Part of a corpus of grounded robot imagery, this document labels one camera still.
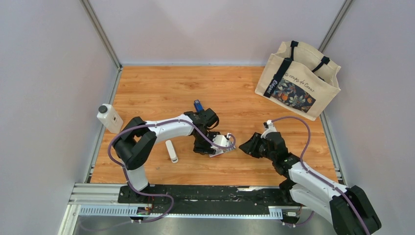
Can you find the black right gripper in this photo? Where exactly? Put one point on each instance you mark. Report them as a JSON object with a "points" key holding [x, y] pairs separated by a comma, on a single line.
{"points": [[249, 147]]}

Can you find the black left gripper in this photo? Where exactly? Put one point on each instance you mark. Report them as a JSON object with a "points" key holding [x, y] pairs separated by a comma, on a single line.
{"points": [[203, 149]]}

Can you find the blue stapler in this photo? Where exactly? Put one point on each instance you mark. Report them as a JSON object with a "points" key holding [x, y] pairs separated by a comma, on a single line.
{"points": [[198, 106]]}

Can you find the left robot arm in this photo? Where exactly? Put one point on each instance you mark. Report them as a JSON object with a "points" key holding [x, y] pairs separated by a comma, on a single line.
{"points": [[135, 143]]}

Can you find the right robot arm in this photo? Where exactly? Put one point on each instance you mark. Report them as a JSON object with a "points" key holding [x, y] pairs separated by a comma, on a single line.
{"points": [[347, 209]]}

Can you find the white red staple box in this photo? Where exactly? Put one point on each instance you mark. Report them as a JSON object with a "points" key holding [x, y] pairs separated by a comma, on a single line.
{"points": [[217, 154]]}

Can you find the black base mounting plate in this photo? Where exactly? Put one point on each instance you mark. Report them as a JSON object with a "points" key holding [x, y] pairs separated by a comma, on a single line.
{"points": [[218, 200]]}

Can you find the canvas floral tote bag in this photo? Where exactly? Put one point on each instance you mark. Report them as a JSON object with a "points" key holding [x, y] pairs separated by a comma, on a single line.
{"points": [[300, 78]]}

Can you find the white bottle black cap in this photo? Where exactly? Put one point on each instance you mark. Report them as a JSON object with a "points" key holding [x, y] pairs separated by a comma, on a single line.
{"points": [[110, 118]]}

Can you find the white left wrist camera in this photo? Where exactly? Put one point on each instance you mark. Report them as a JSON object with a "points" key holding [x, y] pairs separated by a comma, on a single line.
{"points": [[223, 142]]}

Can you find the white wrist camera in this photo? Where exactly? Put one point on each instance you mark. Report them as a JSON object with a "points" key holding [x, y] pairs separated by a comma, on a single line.
{"points": [[223, 142], [268, 128]]}

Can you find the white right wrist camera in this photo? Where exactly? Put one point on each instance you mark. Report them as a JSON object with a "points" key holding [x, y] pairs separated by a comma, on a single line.
{"points": [[268, 128]]}

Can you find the aluminium frame rail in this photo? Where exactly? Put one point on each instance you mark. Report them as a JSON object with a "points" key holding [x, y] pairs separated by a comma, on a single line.
{"points": [[101, 200]]}

